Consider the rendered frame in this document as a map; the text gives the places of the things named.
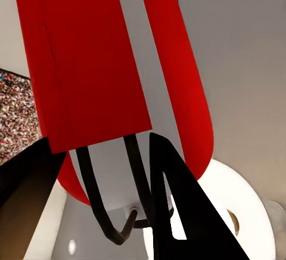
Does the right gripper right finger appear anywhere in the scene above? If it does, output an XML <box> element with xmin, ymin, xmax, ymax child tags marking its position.
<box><xmin>149</xmin><ymin>132</ymin><xmax>250</xmax><ymax>260</ymax></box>

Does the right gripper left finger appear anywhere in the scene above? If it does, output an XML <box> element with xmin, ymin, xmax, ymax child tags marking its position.
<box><xmin>0</xmin><ymin>137</ymin><xmax>67</xmax><ymax>260</ymax></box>

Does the radio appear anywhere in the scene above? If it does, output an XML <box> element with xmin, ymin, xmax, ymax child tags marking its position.
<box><xmin>16</xmin><ymin>0</ymin><xmax>213</xmax><ymax>246</ymax></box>

